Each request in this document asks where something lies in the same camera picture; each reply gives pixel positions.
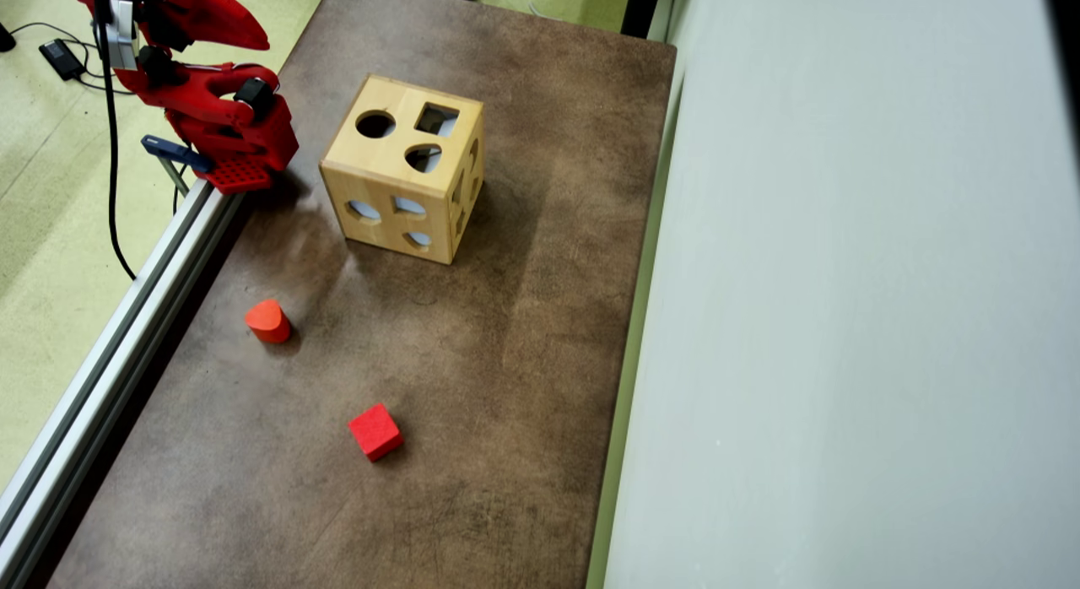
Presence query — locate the thick black cable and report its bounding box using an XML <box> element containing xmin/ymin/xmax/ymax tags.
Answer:
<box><xmin>93</xmin><ymin>0</ymin><xmax>138</xmax><ymax>282</ymax></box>

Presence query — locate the aluminium profile rail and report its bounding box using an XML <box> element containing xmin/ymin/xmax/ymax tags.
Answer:
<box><xmin>0</xmin><ymin>180</ymin><xmax>246</xmax><ymax>589</ymax></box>

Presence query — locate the blue clamp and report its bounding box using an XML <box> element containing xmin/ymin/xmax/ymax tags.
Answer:
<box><xmin>141</xmin><ymin>134</ymin><xmax>213</xmax><ymax>195</ymax></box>

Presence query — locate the wooden shape sorter box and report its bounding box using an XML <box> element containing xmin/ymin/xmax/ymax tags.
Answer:
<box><xmin>319</xmin><ymin>74</ymin><xmax>486</xmax><ymax>266</ymax></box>

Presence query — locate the orange teardrop block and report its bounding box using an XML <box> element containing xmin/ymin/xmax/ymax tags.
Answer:
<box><xmin>245</xmin><ymin>299</ymin><xmax>293</xmax><ymax>345</ymax></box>

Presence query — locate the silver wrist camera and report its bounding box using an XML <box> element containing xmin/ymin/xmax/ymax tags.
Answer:
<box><xmin>103</xmin><ymin>0</ymin><xmax>139</xmax><ymax>72</ymax></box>

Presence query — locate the thin black cable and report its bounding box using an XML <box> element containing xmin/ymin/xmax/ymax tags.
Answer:
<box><xmin>8</xmin><ymin>20</ymin><xmax>136</xmax><ymax>97</ymax></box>

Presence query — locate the black power adapter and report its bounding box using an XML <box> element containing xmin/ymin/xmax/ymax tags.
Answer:
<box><xmin>39</xmin><ymin>38</ymin><xmax>88</xmax><ymax>82</ymax></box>

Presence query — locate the red wooden cube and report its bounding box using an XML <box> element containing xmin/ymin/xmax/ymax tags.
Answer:
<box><xmin>348</xmin><ymin>403</ymin><xmax>405</xmax><ymax>462</ymax></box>

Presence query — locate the dark vertical post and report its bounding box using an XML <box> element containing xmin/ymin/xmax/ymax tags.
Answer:
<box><xmin>621</xmin><ymin>0</ymin><xmax>666</xmax><ymax>41</ymax></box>

